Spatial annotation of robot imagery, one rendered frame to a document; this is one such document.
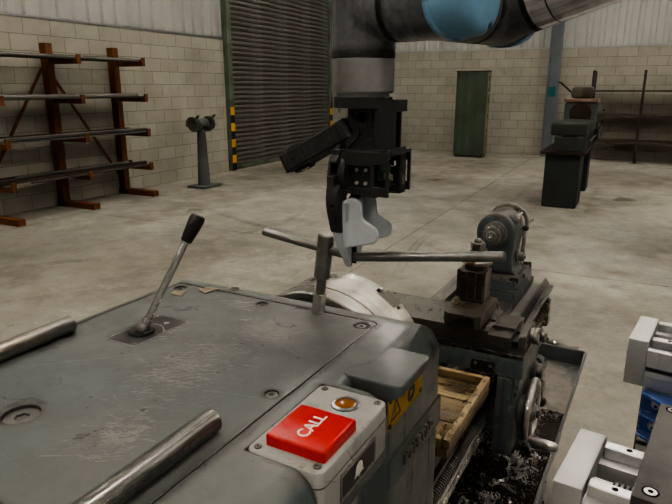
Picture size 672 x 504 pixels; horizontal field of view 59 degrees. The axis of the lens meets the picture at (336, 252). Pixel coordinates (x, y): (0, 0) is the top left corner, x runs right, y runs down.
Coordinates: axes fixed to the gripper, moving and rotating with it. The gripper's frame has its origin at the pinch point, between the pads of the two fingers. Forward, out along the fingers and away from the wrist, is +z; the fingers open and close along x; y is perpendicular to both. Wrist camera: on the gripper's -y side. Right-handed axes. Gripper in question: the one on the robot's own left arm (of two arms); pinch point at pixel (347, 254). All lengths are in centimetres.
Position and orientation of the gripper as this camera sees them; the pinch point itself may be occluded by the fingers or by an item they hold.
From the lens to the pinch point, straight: 77.9
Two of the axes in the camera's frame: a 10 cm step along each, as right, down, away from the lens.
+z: 0.0, 9.6, 2.7
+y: 8.8, 1.3, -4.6
